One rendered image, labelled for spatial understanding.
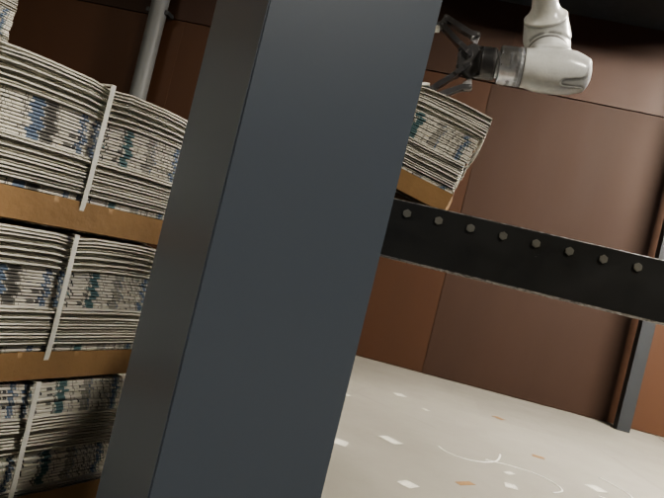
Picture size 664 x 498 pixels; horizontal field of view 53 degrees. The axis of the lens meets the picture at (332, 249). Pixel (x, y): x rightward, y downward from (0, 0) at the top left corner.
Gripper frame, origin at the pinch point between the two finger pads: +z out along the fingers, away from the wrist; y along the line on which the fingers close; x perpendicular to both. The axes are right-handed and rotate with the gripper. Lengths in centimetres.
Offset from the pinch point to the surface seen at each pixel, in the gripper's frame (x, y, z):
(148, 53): 275, -73, 201
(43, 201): -70, 51, 42
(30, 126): -74, 41, 44
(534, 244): -22, 42, -32
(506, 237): -22, 42, -26
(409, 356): 295, 102, -10
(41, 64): -75, 33, 43
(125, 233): -55, 53, 37
